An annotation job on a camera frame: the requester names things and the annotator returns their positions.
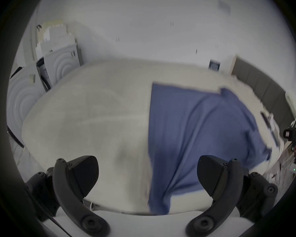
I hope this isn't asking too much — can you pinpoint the stack of white cartons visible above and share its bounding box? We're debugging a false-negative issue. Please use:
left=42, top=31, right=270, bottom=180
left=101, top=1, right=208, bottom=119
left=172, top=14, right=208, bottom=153
left=35, top=21, right=77, bottom=59

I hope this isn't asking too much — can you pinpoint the white bedside cabinet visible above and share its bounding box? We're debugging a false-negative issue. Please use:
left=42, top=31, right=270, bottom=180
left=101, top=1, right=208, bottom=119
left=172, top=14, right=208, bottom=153
left=208, top=55, right=237, bottom=75

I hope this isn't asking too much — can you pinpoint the grey padded headboard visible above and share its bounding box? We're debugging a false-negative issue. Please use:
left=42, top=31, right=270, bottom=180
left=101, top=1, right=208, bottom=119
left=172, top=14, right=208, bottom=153
left=231, top=56, right=293, bottom=130

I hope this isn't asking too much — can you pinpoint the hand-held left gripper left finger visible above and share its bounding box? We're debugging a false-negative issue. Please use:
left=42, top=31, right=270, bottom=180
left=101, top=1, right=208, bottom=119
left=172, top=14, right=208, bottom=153
left=25, top=156, right=111, bottom=236

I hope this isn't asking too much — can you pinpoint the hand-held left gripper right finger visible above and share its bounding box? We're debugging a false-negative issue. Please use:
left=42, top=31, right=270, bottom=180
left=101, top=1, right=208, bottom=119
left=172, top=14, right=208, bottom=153
left=185, top=155, right=279, bottom=236

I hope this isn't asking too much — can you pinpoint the bed with beige sheet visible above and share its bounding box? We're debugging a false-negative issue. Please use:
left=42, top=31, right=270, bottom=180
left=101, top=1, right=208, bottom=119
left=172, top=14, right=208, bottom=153
left=21, top=58, right=285, bottom=216

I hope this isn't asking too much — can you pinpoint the blue shirt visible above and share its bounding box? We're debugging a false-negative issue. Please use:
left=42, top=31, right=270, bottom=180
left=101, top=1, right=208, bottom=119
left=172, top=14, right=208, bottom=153
left=147, top=82, right=273, bottom=216

